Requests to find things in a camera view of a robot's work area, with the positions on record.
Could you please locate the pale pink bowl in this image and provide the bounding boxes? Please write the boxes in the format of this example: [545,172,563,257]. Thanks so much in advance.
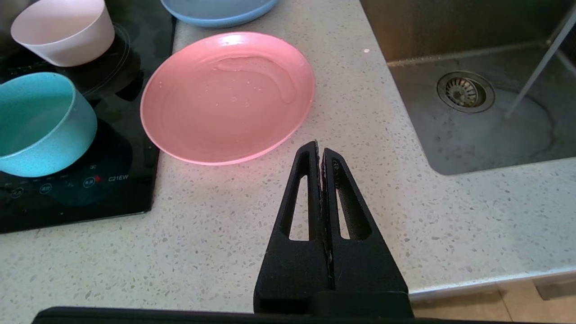
[11,0,116,68]

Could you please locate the pink plate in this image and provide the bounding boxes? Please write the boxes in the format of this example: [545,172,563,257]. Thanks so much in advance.
[140,31,316,166]

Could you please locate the black induction cooktop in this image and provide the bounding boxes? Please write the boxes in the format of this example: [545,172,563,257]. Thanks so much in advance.
[0,0,177,234]

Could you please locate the teal bowl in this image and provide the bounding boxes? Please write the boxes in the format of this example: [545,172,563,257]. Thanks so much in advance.
[0,72,98,178]

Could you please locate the blue grey plate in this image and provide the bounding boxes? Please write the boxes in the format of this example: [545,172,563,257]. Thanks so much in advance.
[161,0,279,28]

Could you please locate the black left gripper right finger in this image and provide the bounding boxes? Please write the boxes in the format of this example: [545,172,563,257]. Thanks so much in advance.
[322,148,414,315]

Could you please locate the stainless steel sink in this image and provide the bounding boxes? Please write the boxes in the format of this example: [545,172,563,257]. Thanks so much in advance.
[360,0,576,176]

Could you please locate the round metal drain strainer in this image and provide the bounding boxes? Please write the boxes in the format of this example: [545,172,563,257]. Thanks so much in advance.
[436,71,495,113]

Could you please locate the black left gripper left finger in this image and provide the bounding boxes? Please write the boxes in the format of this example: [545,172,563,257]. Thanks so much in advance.
[254,141,334,314]

